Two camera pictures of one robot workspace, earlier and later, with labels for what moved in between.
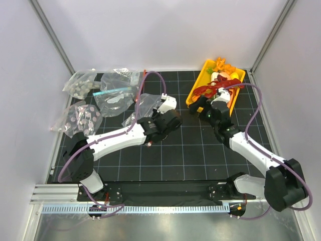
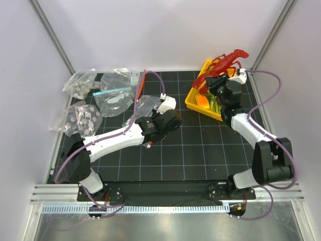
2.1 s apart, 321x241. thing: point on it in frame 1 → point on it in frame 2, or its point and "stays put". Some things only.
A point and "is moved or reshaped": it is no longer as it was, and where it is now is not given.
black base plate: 164,193 stays put
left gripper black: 155,113 stays put
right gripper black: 202,102 → 213,82
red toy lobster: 209,91 is moved or reshaped
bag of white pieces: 81,82 stays put
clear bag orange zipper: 144,107 stays put
